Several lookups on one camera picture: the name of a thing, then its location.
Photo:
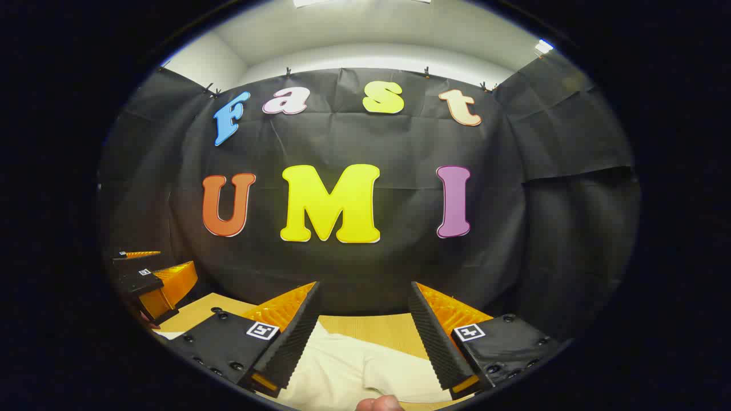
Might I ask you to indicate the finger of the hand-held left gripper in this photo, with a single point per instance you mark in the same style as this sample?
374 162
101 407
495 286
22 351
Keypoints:
123 258
140 282

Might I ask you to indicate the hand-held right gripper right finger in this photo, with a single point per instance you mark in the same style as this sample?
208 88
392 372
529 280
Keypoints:
437 348

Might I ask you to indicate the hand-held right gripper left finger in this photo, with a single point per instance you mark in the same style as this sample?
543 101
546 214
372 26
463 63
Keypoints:
297 342

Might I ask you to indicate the cream sweatshirt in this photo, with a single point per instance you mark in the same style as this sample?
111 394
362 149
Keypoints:
354 371

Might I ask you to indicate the black backdrop cloth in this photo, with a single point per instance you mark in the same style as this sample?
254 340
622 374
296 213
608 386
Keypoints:
342 274

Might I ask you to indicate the ceiling light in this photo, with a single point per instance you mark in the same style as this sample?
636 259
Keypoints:
544 47

